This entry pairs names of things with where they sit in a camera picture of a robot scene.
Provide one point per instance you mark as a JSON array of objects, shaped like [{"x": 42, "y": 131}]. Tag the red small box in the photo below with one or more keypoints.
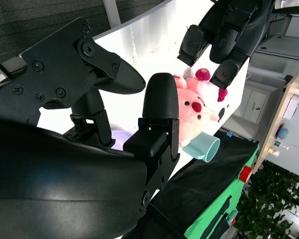
[{"x": 246, "y": 173}]

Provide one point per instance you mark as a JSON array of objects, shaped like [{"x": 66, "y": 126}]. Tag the green potted plant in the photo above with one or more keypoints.
[{"x": 271, "y": 206}]

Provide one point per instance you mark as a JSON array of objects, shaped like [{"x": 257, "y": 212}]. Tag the dark grey partition panel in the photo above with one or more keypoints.
[{"x": 40, "y": 20}]

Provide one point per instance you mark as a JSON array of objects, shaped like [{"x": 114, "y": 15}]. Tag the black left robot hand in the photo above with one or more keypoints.
[{"x": 229, "y": 35}]

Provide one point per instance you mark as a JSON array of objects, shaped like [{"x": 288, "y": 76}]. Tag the pink plush pig doll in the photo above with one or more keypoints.
[{"x": 189, "y": 117}]

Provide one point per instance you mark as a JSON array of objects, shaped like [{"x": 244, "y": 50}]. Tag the teal plastic mug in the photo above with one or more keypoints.
[{"x": 201, "y": 147}]

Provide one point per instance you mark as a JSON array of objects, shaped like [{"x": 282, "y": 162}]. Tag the white cabinet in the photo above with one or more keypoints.
[{"x": 251, "y": 102}]

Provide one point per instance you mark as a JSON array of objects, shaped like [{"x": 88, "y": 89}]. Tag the black cloth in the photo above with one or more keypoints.
[{"x": 204, "y": 179}]

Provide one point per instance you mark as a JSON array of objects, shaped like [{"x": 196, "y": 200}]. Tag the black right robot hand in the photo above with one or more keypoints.
[{"x": 64, "y": 179}]

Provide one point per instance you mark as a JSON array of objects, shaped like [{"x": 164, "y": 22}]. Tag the purple plastic plate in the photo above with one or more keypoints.
[{"x": 119, "y": 139}]

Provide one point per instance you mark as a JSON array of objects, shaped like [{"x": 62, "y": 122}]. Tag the green cloth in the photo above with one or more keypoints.
[{"x": 244, "y": 194}]

